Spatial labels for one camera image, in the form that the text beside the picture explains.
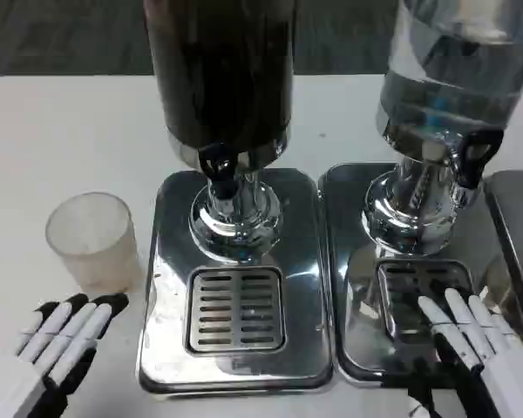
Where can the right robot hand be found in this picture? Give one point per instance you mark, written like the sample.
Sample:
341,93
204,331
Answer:
470,344

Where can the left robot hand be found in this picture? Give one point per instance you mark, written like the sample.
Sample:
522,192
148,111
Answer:
48,344

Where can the steel drip tray grid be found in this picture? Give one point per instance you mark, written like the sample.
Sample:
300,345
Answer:
236,310
418,300

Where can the clear ribbed glass cup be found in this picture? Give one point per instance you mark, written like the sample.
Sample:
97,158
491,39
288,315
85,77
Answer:
93,244

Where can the steel dispenser base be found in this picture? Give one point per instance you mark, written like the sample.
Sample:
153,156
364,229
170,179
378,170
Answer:
516,244

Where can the clear drink dispenser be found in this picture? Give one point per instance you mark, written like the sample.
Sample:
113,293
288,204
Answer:
423,174

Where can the black tap of clear dispenser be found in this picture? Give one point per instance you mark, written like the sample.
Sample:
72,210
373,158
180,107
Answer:
475,157

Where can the black tap of dark dispenser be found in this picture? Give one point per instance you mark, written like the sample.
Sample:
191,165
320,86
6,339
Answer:
218,170

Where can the dark drink dispenser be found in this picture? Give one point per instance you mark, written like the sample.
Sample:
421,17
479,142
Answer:
226,130

